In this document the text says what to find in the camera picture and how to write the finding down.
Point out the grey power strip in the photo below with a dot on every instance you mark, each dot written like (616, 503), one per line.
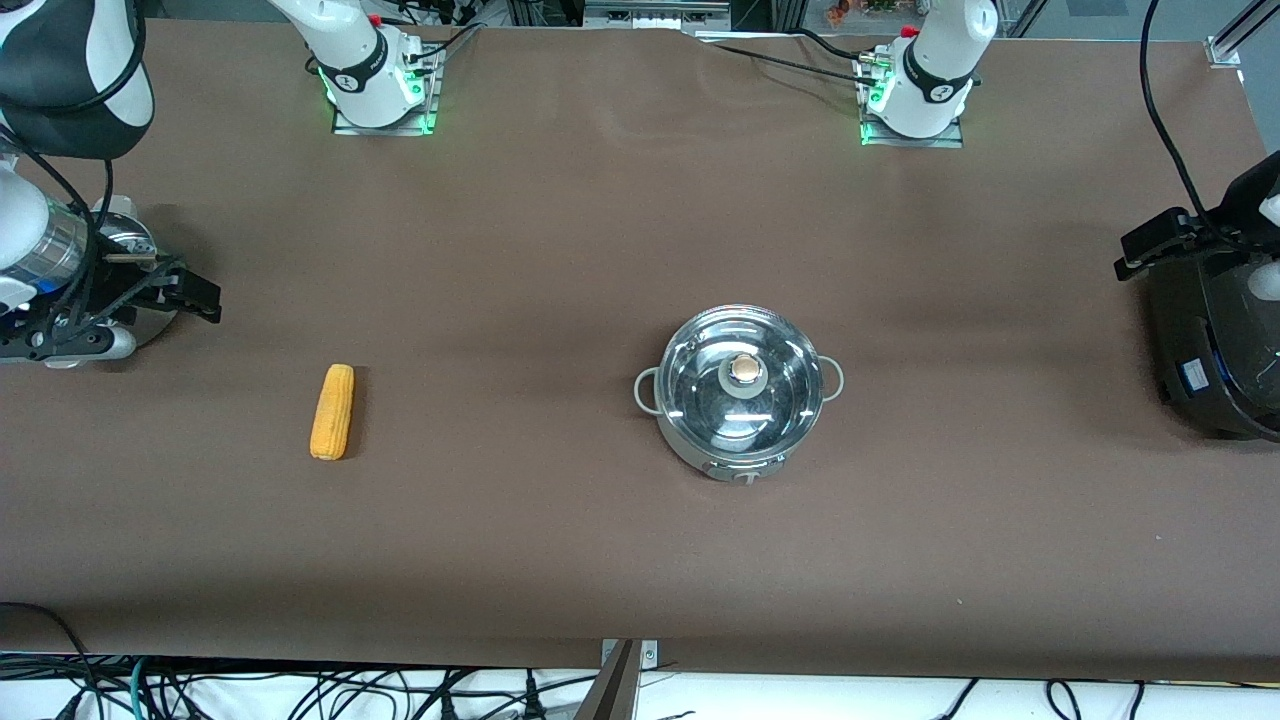
(655, 14)

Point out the silver round metal container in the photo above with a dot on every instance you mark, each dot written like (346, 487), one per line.
(125, 225)

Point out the aluminium frame profile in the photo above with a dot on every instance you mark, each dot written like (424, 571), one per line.
(1235, 38)

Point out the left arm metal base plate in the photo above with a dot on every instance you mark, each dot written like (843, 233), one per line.
(950, 141)

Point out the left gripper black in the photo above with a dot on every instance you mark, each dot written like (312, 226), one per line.
(1186, 275)

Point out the dark slanted post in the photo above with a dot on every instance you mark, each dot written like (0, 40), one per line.
(612, 695)

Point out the glass lid with beige knob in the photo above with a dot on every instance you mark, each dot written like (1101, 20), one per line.
(700, 380)

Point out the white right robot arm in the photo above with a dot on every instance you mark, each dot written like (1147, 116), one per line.
(370, 80)

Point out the yellow corn cob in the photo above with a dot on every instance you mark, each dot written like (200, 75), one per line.
(332, 410)

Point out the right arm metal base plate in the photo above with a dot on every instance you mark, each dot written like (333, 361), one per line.
(345, 126)

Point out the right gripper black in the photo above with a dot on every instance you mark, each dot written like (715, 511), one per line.
(150, 287)

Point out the small metal bracket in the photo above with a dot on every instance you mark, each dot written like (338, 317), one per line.
(649, 654)

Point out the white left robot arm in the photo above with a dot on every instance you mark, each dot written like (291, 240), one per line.
(930, 85)

